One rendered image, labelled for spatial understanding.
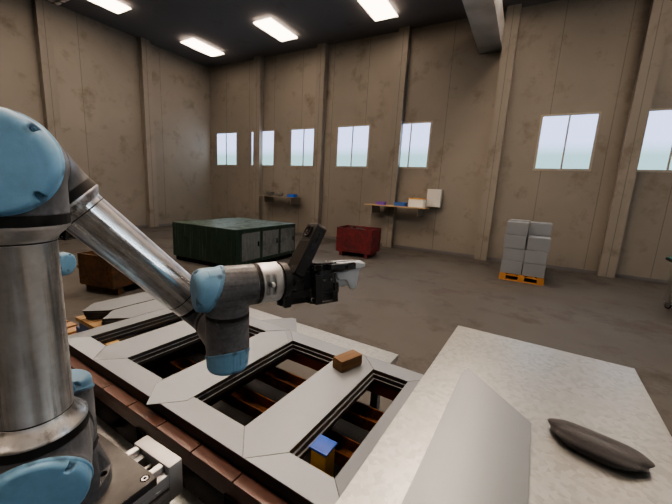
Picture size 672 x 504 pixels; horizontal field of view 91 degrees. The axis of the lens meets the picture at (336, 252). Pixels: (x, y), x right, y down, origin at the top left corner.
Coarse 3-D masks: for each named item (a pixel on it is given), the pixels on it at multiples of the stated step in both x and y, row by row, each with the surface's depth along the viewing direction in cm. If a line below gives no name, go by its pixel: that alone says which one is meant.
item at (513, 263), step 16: (512, 224) 658; (528, 224) 645; (544, 224) 664; (512, 240) 661; (528, 240) 647; (544, 240) 634; (512, 256) 666; (528, 256) 651; (544, 256) 637; (512, 272) 669; (528, 272) 654; (544, 272) 640
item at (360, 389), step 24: (96, 336) 160; (120, 336) 168; (192, 336) 167; (288, 336) 169; (144, 360) 146; (264, 360) 148; (120, 384) 127; (216, 384) 127; (360, 384) 133; (384, 384) 139; (336, 408) 117; (192, 432) 104; (312, 432) 105; (240, 456) 93; (264, 480) 89
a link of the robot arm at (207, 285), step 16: (208, 272) 54; (224, 272) 55; (240, 272) 57; (256, 272) 58; (192, 288) 55; (208, 288) 53; (224, 288) 54; (240, 288) 56; (256, 288) 57; (192, 304) 56; (208, 304) 53; (224, 304) 55; (240, 304) 56
